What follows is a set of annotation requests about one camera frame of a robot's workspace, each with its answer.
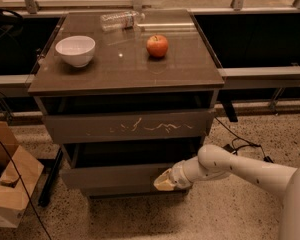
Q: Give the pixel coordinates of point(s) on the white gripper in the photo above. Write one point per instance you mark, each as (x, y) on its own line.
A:
(178, 176)

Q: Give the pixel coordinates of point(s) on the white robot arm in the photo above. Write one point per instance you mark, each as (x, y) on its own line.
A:
(213, 162)

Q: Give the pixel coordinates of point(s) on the scratched grey top drawer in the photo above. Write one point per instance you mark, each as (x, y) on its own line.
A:
(128, 126)

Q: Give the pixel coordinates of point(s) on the grey drawer cabinet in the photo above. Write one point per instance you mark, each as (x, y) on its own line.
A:
(122, 77)

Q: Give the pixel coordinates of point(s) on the black power adapter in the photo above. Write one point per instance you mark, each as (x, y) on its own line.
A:
(229, 148)

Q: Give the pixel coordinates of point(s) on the black bar beside box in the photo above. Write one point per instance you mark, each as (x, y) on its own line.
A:
(51, 166)

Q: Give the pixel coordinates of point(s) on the red apple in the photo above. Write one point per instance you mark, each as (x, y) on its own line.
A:
(157, 46)

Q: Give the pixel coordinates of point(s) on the brown cardboard box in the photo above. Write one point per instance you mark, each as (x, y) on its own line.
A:
(19, 174)

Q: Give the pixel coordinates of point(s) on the white ceramic bowl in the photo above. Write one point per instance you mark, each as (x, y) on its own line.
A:
(76, 51)

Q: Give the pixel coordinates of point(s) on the clear plastic water bottle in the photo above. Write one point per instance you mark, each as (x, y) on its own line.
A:
(121, 20)

